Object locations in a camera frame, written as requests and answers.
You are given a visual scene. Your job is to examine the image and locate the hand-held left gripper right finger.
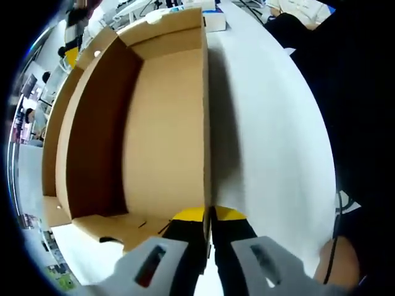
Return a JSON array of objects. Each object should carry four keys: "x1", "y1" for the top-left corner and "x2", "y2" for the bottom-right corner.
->
[{"x1": 211, "y1": 205, "x2": 352, "y2": 296}]

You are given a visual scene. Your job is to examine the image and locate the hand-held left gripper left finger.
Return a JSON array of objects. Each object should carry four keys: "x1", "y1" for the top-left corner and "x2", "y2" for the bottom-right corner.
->
[{"x1": 89, "y1": 207, "x2": 207, "y2": 296}]

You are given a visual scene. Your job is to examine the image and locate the brown cardboard shoe box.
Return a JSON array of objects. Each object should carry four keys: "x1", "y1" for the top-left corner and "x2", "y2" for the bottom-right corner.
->
[{"x1": 41, "y1": 6, "x2": 214, "y2": 277}]

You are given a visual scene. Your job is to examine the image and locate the blue soft tissue pack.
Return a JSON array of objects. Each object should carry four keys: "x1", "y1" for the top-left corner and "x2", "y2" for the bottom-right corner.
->
[{"x1": 205, "y1": 8, "x2": 230, "y2": 33}]

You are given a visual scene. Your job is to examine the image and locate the potted green plant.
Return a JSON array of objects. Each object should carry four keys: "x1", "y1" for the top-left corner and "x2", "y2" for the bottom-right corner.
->
[{"x1": 46, "y1": 265, "x2": 78, "y2": 290}]

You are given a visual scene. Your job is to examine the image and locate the white grey device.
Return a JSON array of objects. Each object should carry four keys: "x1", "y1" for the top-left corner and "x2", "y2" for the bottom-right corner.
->
[{"x1": 335, "y1": 191, "x2": 360, "y2": 213}]

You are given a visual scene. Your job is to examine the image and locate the person in black shirt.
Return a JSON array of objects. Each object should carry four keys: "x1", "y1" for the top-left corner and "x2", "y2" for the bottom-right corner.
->
[{"x1": 296, "y1": 0, "x2": 395, "y2": 278}]

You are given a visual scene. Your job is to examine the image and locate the small hanging screen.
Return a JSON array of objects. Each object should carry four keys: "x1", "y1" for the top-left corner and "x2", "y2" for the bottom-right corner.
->
[{"x1": 21, "y1": 75, "x2": 40, "y2": 96}]

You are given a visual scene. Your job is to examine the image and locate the yellow panel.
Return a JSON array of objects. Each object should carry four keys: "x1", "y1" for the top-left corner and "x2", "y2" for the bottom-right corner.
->
[{"x1": 65, "y1": 47, "x2": 80, "y2": 68}]

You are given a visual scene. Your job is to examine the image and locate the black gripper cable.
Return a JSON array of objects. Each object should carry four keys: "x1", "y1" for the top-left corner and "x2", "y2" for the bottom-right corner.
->
[{"x1": 322, "y1": 191, "x2": 345, "y2": 284}]

